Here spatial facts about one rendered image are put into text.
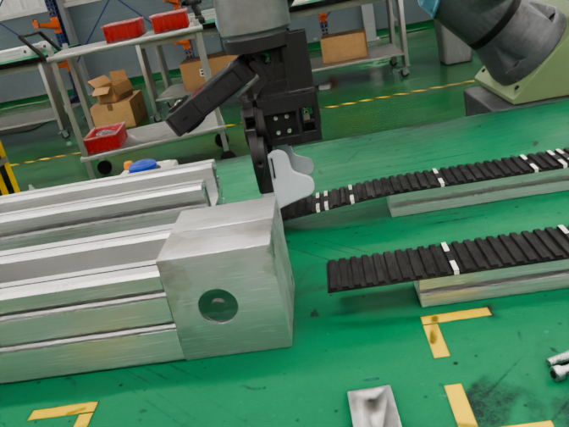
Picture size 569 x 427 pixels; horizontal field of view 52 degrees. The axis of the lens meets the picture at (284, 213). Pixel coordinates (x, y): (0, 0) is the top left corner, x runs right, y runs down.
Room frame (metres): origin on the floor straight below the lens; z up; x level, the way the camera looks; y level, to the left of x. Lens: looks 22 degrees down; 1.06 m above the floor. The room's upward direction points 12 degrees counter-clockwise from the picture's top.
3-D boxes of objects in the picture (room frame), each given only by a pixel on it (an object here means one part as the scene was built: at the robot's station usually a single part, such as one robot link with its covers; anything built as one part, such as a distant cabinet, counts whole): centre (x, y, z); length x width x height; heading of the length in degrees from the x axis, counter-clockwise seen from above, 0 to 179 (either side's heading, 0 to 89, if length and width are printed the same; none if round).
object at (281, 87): (0.63, -0.02, 0.94); 0.09 x 0.08 x 0.12; 83
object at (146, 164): (0.79, 0.18, 0.84); 0.04 x 0.04 x 0.02
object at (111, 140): (3.75, 0.77, 0.50); 1.03 x 0.55 x 1.01; 96
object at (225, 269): (0.46, 0.05, 0.83); 0.12 x 0.09 x 0.10; 173
